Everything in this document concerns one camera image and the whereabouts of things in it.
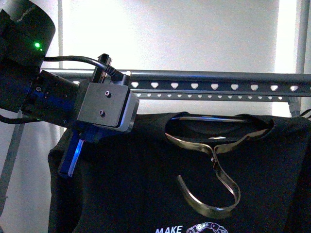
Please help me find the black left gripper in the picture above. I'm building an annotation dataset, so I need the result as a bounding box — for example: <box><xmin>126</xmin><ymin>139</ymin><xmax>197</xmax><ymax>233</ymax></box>
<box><xmin>21</xmin><ymin>53</ymin><xmax>112</xmax><ymax>177</ymax></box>

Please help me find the black printed t-shirt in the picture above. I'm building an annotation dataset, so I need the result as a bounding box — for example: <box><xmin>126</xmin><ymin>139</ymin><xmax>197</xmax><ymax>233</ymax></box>
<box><xmin>48</xmin><ymin>113</ymin><xmax>311</xmax><ymax>233</ymax></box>

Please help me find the metal clothes hanger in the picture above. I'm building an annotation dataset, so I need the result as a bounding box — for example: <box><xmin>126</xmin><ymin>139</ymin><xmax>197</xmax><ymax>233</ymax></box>
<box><xmin>165</xmin><ymin>129</ymin><xmax>269</xmax><ymax>219</ymax></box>

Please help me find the grey metal clothes rack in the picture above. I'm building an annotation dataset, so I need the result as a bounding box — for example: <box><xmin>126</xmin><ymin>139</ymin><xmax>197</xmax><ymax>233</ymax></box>
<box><xmin>0</xmin><ymin>0</ymin><xmax>311</xmax><ymax>216</ymax></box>

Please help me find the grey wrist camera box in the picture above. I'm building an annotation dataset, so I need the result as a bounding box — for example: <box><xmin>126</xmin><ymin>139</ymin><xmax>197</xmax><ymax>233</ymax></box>
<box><xmin>77</xmin><ymin>83</ymin><xmax>139</xmax><ymax>132</ymax></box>

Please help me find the black camera cable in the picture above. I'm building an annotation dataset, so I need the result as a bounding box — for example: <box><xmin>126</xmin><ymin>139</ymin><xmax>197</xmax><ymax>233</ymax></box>
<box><xmin>43</xmin><ymin>55</ymin><xmax>125</xmax><ymax>82</ymax></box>

